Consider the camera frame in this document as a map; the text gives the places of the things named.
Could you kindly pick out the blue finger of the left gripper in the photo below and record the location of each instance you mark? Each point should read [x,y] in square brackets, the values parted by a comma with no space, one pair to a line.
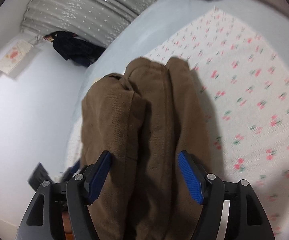
[74,168]

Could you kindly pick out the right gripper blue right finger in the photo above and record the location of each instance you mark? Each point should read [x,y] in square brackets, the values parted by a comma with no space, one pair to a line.
[193,177]

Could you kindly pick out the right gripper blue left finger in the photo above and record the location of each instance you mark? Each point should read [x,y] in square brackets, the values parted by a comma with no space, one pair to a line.
[95,176]

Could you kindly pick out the brown coat with fur collar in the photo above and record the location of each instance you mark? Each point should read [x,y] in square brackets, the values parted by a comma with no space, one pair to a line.
[145,118]

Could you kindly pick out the white cherry print sheet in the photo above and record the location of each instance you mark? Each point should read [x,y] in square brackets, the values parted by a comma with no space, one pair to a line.
[243,90]

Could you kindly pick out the light blue bed mattress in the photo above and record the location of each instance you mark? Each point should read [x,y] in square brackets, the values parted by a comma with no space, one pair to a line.
[165,17]

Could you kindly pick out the grey dotted curtain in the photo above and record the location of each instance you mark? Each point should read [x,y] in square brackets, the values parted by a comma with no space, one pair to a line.
[98,21]

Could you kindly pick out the wall calendar with red print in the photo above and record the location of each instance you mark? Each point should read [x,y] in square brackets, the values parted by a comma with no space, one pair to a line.
[19,55]

